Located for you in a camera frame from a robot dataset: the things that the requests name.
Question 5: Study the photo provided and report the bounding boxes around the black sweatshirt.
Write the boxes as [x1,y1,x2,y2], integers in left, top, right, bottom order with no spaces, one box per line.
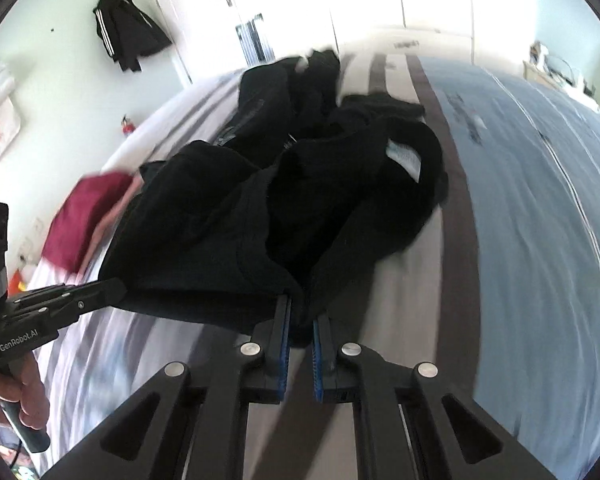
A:
[99,50,449,340]

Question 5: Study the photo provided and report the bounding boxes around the striped clothes in doorway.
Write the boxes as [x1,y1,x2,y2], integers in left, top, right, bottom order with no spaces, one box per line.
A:
[235,13,275,67]

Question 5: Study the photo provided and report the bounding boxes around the person's left hand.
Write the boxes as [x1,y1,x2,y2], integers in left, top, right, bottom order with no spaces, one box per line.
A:
[0,353,50,430]

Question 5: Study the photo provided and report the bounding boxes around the maroon folded garment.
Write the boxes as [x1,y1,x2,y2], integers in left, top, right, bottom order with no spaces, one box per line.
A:
[42,171,133,274]

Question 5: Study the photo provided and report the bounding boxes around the pink folded garment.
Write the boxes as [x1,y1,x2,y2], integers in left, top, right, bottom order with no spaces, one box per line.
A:
[78,172,144,276]

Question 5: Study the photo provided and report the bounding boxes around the striped grey blue bedspread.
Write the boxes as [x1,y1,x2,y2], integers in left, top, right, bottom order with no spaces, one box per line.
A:
[33,51,600,479]

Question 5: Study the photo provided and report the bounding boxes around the red fire extinguisher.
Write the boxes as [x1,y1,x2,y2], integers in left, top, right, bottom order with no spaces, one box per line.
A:
[121,116,135,136]

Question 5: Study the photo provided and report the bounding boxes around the cluttered side table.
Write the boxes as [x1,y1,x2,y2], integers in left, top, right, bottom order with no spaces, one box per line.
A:
[524,41,600,114]

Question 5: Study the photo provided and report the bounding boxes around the black jacket hanging on wall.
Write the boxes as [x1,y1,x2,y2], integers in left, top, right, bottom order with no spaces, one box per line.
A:
[93,0,172,73]

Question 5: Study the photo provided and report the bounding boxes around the white door with handle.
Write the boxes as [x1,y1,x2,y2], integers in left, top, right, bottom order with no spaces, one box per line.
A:
[150,0,337,84]

